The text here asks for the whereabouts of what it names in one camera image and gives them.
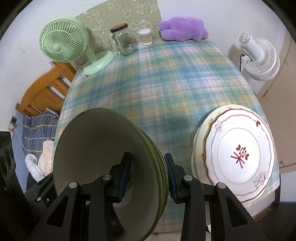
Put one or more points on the cream door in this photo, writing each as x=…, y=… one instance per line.
x=286, y=104

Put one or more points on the white fan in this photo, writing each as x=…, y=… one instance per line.
x=261, y=62

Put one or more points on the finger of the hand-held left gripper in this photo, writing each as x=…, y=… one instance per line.
x=39, y=192

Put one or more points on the white plate red pattern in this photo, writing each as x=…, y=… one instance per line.
x=242, y=143

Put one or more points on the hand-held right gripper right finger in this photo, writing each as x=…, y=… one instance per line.
x=170, y=176

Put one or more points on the black appliance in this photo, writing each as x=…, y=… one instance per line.
x=5, y=162

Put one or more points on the white cloth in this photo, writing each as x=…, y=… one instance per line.
x=34, y=166

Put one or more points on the green floral ceramic bowl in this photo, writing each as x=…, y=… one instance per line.
x=160, y=185
x=92, y=143
x=165, y=192

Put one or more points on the green cartoon print mat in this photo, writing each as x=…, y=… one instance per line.
x=104, y=18

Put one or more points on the cotton swab container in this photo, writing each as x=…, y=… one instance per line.
x=145, y=37

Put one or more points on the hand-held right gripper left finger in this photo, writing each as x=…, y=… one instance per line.
x=126, y=176

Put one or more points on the plaid tablecloth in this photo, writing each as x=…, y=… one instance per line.
x=173, y=81

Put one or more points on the green desk fan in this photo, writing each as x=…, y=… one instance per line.
x=60, y=39

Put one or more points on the scalloped yellow floral plate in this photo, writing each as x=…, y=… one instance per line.
x=193, y=162

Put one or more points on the wooden bed headboard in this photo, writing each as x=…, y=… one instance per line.
x=44, y=90

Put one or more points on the blue plaid bedding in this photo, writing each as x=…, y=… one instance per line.
x=39, y=129

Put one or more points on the round yellow floral plate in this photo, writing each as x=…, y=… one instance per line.
x=207, y=134

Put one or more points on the purple plush toy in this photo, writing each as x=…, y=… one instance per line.
x=182, y=29

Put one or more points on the wall socket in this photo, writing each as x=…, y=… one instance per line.
x=13, y=121

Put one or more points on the peach cloth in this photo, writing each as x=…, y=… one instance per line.
x=47, y=155

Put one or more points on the glass jar with lid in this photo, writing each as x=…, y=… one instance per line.
x=126, y=44

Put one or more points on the black table leg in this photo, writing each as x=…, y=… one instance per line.
x=277, y=194

